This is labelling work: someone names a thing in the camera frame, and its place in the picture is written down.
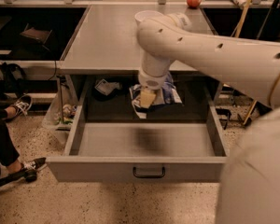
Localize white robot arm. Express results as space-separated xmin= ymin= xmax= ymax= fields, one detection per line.
xmin=137 ymin=13 xmax=280 ymax=224

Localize white bowl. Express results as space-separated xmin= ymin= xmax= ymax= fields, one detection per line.
xmin=134 ymin=10 xmax=162 ymax=26

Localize black sneaker upper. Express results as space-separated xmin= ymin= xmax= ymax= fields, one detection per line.
xmin=6 ymin=94 xmax=33 ymax=121

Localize dark box on shelf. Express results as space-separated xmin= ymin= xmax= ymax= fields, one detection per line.
xmin=21 ymin=27 xmax=51 ymax=45

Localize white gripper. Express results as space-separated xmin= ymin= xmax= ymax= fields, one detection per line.
xmin=138 ymin=70 xmax=166 ymax=108

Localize grey open drawer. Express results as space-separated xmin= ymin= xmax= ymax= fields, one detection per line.
xmin=46 ymin=87 xmax=231 ymax=184

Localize black sneaker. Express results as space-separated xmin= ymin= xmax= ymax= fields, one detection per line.
xmin=6 ymin=94 xmax=33 ymax=121
xmin=9 ymin=157 xmax=46 ymax=182

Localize black backpack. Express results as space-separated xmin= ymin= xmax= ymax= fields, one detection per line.
xmin=0 ymin=63 xmax=26 ymax=98

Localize grey counter cabinet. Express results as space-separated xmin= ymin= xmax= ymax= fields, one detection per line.
xmin=62 ymin=5 xmax=217 ymax=123

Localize wooden stick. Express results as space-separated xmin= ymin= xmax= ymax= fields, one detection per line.
xmin=234 ymin=0 xmax=252 ymax=38

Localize black sneaker lower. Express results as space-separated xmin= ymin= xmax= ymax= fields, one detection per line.
xmin=9 ymin=157 xmax=46 ymax=182

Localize black bag with label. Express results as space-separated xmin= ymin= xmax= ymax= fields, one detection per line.
xmin=91 ymin=77 xmax=131 ymax=102

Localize blue chip bag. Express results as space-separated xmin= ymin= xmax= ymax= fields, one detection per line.
xmin=129 ymin=74 xmax=182 ymax=119

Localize black drawer handle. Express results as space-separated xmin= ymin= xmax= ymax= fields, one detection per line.
xmin=133 ymin=167 xmax=166 ymax=179

